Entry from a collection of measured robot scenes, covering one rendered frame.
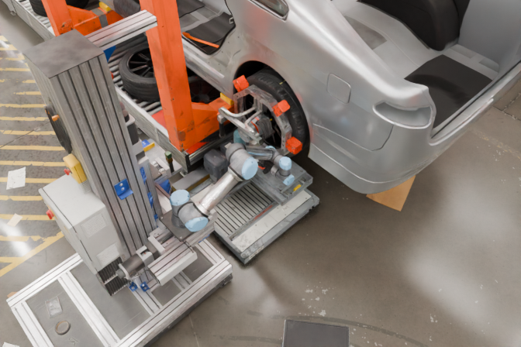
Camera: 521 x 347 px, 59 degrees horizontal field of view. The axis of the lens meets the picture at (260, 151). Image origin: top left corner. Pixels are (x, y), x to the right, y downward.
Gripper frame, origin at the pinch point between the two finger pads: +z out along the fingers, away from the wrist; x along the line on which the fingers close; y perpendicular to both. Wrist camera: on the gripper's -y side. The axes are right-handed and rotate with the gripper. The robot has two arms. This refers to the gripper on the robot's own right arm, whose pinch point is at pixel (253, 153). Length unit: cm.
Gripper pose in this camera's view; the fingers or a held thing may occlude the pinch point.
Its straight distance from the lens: 316.3
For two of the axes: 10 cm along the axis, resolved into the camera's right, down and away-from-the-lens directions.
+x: -7.3, 5.0, -4.6
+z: -6.8, -5.4, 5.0
